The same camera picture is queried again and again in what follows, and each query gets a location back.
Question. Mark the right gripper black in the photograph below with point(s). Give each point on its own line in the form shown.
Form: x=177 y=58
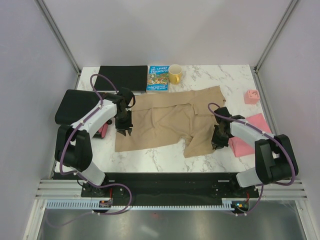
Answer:
x=216 y=143

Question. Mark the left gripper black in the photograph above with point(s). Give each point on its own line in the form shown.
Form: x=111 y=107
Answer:
x=128 y=126

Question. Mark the beige t shirt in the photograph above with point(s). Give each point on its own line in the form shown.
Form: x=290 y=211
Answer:
x=162 y=119

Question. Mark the black pink drawer unit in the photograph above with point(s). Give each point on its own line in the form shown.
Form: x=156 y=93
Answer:
x=75 y=105

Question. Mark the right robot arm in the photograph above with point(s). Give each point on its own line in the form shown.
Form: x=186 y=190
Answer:
x=275 y=161

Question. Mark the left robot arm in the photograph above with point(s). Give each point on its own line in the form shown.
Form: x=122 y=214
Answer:
x=77 y=152

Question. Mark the pink folded t shirt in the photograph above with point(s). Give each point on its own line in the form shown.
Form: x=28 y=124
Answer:
x=243 y=141

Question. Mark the pink cube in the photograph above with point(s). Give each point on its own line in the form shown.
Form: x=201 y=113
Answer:
x=251 y=97

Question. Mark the black notebook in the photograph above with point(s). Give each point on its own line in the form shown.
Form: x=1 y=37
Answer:
x=132 y=77

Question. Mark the blue treehouse book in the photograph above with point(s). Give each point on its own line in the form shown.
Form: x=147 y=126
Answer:
x=158 y=79

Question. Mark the yellow mug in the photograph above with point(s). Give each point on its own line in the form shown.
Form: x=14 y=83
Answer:
x=175 y=74

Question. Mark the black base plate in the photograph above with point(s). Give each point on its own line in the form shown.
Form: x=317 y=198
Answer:
x=169 y=189

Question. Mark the white cable duct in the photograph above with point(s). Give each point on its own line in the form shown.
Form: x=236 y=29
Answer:
x=79 y=204

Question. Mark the aluminium front rail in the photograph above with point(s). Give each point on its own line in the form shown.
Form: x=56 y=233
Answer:
x=70 y=189

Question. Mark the left aluminium frame post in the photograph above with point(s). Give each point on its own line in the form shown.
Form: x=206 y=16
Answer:
x=58 y=35

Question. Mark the aluminium frame post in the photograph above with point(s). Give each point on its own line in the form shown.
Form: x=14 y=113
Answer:
x=58 y=35
x=276 y=34

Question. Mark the right aluminium frame post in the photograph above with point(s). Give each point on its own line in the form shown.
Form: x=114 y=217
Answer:
x=276 y=34

